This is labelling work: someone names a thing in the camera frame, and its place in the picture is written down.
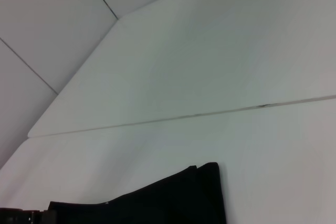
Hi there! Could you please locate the black T-shirt with FREE print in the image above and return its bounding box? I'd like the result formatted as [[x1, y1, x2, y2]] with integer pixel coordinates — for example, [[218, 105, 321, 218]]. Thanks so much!
[[48, 162, 227, 224]]

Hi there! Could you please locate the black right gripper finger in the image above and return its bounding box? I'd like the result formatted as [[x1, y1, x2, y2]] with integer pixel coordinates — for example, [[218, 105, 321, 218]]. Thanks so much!
[[0, 207, 57, 224]]

